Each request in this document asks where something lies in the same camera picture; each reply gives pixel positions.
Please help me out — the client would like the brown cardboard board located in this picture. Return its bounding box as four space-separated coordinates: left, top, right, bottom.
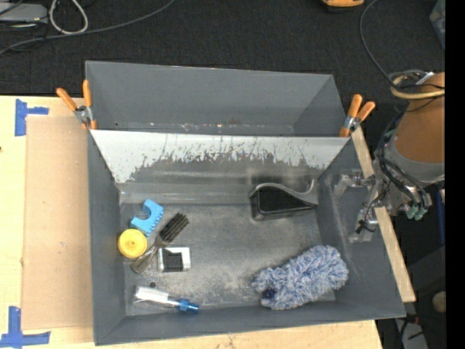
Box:
20 116 96 331

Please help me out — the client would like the white square frame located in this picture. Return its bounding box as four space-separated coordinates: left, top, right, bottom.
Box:
156 246 192 273

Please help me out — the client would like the blue and white fluffy duster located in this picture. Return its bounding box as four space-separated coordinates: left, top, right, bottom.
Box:
251 244 350 311

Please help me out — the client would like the black and grey dustpan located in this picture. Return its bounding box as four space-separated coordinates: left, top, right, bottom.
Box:
248 179 320 222

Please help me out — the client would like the grey metal bin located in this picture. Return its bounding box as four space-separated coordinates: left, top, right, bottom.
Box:
84 60 407 345

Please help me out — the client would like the yellow round cap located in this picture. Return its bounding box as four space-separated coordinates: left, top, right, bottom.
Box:
117 228 149 260

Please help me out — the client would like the clear tube with blue cap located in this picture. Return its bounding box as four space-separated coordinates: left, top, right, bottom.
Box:
133 285 201 315

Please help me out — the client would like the black brush with grey handle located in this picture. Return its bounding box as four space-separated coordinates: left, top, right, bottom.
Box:
130 212 190 274

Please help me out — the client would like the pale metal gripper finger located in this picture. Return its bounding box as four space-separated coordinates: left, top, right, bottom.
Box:
347 209 379 245
333 169 376 197

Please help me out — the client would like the blue notched block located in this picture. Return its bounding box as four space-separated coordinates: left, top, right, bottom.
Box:
129 198 165 237

